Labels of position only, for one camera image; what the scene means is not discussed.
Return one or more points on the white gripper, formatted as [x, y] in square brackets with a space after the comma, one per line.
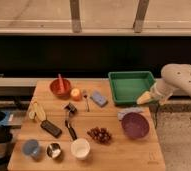
[155, 93]

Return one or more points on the orange apple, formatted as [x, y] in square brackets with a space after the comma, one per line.
[75, 94]

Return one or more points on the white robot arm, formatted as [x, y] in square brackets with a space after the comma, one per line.
[173, 77]

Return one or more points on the white paper cup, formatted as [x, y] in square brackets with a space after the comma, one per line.
[80, 148]

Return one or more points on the small metal cup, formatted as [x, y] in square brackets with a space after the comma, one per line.
[54, 150]

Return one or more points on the blue plastic cup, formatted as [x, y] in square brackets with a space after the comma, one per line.
[31, 148]

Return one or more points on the green plastic tray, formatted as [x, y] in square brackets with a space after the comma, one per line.
[127, 86]

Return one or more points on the light purple cloth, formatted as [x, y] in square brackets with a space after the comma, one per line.
[125, 111]

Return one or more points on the blue sponge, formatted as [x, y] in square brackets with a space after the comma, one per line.
[98, 99]

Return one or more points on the bunch of dark grapes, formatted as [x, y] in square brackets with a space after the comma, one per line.
[100, 135]

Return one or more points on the black dish brush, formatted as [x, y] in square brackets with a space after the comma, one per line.
[70, 111]

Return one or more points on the red spoon in bowl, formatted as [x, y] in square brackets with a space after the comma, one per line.
[61, 84]

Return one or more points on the red bowl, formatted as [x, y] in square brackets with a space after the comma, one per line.
[54, 87]

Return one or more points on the black rectangular block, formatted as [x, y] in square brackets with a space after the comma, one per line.
[51, 128]

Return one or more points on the yellow banana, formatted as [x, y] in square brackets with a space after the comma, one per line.
[36, 110]

